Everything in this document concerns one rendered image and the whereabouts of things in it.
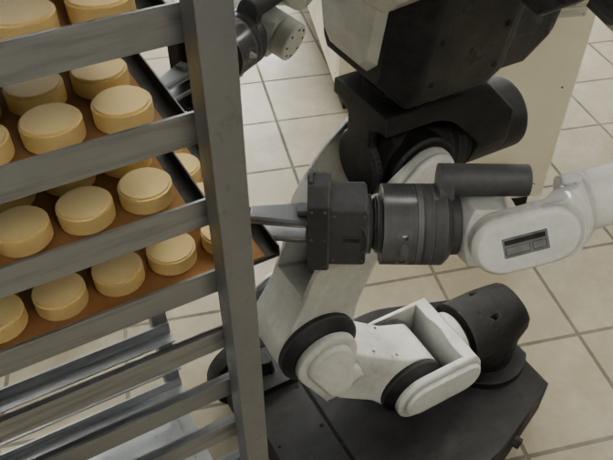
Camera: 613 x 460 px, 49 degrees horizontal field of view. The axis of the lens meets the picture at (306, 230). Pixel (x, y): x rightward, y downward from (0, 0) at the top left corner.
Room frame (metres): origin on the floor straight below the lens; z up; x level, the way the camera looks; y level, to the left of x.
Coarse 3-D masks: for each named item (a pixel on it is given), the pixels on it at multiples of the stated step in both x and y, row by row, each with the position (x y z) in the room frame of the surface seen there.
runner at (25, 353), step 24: (168, 288) 0.43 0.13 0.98; (192, 288) 0.44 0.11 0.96; (216, 288) 0.45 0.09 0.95; (120, 312) 0.41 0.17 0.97; (144, 312) 0.42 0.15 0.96; (48, 336) 0.37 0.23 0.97; (72, 336) 0.38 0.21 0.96; (96, 336) 0.39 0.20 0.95; (0, 360) 0.35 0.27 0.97; (24, 360) 0.36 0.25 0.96
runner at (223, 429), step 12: (228, 420) 0.47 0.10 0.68; (204, 432) 0.45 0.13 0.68; (216, 432) 0.44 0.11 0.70; (228, 432) 0.45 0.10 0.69; (168, 444) 0.44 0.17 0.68; (180, 444) 0.44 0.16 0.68; (192, 444) 0.42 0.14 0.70; (204, 444) 0.43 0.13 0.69; (144, 456) 0.42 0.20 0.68; (156, 456) 0.41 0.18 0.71; (168, 456) 0.41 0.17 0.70; (180, 456) 0.42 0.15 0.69
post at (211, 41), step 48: (192, 0) 0.43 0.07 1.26; (192, 48) 0.44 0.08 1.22; (192, 96) 0.45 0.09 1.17; (240, 96) 0.44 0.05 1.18; (240, 144) 0.44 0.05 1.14; (240, 192) 0.44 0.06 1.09; (240, 240) 0.43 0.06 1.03; (240, 288) 0.43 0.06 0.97; (240, 336) 0.43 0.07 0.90; (240, 384) 0.43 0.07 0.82; (240, 432) 0.44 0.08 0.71
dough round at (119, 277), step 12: (132, 252) 0.48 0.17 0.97; (108, 264) 0.46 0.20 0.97; (120, 264) 0.46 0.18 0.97; (132, 264) 0.46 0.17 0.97; (96, 276) 0.45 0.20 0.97; (108, 276) 0.45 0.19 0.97; (120, 276) 0.45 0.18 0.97; (132, 276) 0.45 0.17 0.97; (144, 276) 0.46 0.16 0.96; (108, 288) 0.44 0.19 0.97; (120, 288) 0.44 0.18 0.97; (132, 288) 0.44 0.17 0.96
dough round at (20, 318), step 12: (0, 300) 0.42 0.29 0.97; (12, 300) 0.42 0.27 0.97; (0, 312) 0.40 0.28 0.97; (12, 312) 0.40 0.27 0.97; (24, 312) 0.41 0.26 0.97; (0, 324) 0.39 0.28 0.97; (12, 324) 0.39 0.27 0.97; (24, 324) 0.40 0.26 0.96; (0, 336) 0.38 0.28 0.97; (12, 336) 0.39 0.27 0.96
